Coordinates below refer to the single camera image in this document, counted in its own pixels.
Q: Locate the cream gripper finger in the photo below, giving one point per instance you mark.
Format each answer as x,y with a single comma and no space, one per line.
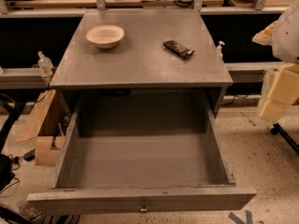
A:
283,93
265,37

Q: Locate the dark chocolate rxbar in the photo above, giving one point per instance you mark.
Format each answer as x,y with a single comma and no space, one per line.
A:
178,49

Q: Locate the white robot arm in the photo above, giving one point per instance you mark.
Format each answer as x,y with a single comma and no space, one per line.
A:
283,36

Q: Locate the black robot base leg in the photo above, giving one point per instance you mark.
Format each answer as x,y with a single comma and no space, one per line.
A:
278,129

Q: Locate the open grey top drawer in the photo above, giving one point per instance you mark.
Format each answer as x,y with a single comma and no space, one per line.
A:
157,147

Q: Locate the metal drawer knob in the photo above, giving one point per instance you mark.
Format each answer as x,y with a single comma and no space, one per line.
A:
143,209

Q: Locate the white pump bottle right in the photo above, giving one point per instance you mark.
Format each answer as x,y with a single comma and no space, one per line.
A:
219,48

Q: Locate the grey wooden cabinet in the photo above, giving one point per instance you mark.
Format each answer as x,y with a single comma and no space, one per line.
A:
141,60

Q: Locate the white paper bowl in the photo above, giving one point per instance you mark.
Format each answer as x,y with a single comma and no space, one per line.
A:
105,36

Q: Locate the clear sanitizer bottle left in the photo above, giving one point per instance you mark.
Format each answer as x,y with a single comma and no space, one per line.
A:
45,64

